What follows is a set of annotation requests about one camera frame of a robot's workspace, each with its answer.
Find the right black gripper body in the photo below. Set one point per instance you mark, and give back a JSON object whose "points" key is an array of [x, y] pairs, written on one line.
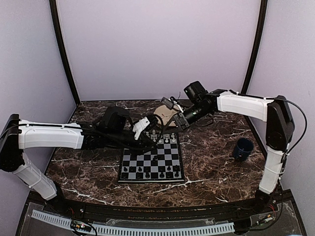
{"points": [[186, 124]]}

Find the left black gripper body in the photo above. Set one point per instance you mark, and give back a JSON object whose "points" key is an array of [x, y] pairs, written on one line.
{"points": [[134, 151]]}

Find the black white chess board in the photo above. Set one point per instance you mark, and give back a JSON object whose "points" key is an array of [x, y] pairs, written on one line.
{"points": [[163, 164]]}

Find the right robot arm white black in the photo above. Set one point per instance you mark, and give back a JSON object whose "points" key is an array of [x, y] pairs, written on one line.
{"points": [[273, 112]]}

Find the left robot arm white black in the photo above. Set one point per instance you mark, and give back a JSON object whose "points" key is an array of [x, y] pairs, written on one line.
{"points": [[114, 129]]}

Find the row of white chess pieces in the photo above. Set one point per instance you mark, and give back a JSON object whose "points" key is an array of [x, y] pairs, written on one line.
{"points": [[162, 137]]}

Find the beige bird painted plate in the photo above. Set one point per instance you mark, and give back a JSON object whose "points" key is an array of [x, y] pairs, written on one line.
{"points": [[165, 113]]}

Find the dark blue mug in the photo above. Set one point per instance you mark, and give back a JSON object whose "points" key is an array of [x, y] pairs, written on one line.
{"points": [[242, 149]]}

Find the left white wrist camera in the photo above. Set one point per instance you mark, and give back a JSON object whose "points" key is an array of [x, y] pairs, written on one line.
{"points": [[140, 126]]}

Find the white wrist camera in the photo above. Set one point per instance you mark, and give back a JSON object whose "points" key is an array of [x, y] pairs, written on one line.
{"points": [[140, 126], [172, 104]]}

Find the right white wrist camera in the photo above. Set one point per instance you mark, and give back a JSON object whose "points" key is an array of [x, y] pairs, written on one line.
{"points": [[172, 104]]}

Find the right black frame post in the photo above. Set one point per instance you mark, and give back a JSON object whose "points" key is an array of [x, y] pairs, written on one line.
{"points": [[256, 45]]}

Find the black frame post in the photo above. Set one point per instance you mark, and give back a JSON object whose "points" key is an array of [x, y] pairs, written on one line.
{"points": [[256, 45], [62, 50]]}

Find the white slotted cable duct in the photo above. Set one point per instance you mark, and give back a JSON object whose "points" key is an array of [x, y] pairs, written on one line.
{"points": [[135, 228]]}

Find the left black frame post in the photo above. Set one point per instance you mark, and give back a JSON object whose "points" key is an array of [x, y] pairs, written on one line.
{"points": [[62, 50]]}

